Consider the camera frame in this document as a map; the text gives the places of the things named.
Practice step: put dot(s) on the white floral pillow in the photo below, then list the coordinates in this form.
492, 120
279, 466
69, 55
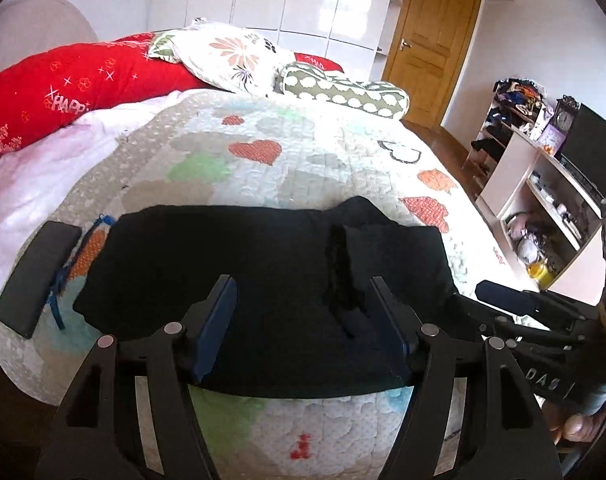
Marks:
228, 55

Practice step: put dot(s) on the pile of clothes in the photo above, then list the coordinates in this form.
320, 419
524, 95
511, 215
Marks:
518, 94

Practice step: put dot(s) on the black television screen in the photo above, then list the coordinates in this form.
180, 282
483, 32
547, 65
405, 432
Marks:
598, 145

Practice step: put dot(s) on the wooden door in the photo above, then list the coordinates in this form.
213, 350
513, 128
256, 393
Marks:
433, 45

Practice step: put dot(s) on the white fleece blanket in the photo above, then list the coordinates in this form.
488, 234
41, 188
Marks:
38, 175

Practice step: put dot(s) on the person's right hand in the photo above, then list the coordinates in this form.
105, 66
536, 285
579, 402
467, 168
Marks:
578, 427

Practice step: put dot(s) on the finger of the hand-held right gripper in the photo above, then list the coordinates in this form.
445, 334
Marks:
505, 297
475, 315

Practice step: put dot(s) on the dark ornate table clock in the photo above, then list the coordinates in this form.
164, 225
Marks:
565, 115

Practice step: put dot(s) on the white glossy wardrobe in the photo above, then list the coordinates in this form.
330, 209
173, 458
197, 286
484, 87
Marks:
308, 0

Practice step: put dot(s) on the patchwork quilted bedspread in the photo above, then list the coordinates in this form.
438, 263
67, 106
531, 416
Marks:
303, 170

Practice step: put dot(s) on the yellow cup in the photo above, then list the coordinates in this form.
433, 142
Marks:
539, 274

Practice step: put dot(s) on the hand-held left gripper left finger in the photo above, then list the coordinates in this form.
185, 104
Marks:
215, 330

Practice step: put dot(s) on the white open shelf unit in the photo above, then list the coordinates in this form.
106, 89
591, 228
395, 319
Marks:
518, 175

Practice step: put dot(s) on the green pillow with white clouds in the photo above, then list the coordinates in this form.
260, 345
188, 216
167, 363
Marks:
343, 91

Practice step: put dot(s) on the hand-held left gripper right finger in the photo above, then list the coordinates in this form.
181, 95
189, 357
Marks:
392, 332

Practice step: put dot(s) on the long red embroidered pillow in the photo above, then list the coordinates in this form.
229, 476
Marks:
83, 80

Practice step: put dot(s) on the black smartphone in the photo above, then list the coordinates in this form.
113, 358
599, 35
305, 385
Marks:
35, 280

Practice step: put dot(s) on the black pants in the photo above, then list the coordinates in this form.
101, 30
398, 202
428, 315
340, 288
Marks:
263, 270

